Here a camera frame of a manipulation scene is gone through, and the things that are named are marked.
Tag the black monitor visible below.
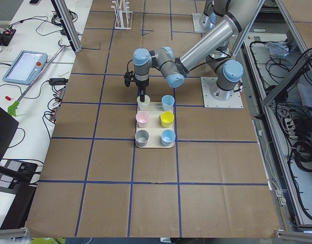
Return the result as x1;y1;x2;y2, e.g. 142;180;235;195
0;107;19;161

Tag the light blue cup back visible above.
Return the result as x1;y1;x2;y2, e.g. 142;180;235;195
161;95;175;111

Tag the aluminium frame post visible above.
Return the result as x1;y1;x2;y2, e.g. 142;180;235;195
51;0;82;53

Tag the yellow plastic cup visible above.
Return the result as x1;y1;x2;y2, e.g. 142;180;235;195
160;111;175;128

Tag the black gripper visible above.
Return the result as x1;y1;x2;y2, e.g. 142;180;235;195
135;78;149;102

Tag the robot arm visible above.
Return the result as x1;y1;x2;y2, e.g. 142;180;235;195
125;1;248;102
199;0;216;33

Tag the light blue cup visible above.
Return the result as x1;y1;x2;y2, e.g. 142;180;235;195
161;129;176;146
161;95;175;111

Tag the light blue cup front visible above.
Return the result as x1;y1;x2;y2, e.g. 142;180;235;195
161;129;176;146

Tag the white wire cup rack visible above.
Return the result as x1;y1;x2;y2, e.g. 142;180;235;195
111;0;133;30

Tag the cream serving tray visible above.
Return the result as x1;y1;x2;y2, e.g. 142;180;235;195
136;102;175;148

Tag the teach pendant tablet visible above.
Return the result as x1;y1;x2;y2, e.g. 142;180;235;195
2;50;48;85

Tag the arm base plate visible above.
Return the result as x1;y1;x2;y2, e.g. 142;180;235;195
192;13;208;34
201;77;243;109

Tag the black power adapter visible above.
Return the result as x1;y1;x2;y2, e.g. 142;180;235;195
48;78;68;86

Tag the pink plastic cup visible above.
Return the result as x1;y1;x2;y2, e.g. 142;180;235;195
135;111;150;128

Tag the reacher grabber tool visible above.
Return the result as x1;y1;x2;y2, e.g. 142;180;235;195
8;39;69;117

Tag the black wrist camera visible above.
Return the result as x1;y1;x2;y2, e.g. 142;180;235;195
124;71;134;87

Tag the white plastic cup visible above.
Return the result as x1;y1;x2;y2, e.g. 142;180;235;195
137;95;150;111

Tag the grey plastic cup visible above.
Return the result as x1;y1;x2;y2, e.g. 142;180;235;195
135;130;149;147

